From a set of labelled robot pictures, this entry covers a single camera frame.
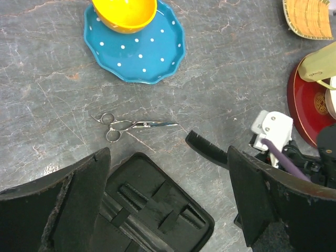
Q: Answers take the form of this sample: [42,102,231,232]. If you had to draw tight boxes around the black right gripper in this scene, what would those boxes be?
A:
[261,125,335,188]

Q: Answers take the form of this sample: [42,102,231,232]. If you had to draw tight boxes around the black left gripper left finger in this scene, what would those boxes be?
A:
[1,148,111,251]

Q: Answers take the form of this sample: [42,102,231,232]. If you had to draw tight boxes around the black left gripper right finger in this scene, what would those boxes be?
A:
[227,146,335,251]

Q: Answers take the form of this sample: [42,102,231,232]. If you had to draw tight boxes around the black zippered tool case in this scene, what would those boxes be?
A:
[93,152,215,251]

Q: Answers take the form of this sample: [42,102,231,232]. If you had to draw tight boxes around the black curved comb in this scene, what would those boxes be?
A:
[185,130,229,170]

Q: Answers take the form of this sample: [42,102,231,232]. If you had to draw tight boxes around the silver hair scissors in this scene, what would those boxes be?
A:
[91,112,179,143]

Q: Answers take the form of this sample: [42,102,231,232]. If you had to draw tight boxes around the red round plate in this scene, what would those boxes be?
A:
[287,65,335,148]

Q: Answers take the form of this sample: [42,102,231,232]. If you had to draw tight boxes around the pale green mug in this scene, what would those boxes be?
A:
[298,42,335,90]

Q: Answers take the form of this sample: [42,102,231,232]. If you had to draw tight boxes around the woven bamboo tray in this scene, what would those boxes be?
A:
[282,0,334,40]

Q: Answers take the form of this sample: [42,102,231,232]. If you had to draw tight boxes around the blue polka dot plate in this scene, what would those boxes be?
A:
[83,1,186,84]

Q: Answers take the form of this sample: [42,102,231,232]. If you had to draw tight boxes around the orange bowl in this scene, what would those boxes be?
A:
[92,0,158,34]

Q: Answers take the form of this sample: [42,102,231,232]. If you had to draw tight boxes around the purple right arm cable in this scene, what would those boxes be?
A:
[262,139,311,182]

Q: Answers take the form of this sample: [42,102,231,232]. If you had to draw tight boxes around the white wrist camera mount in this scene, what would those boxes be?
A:
[249,110,293,152]

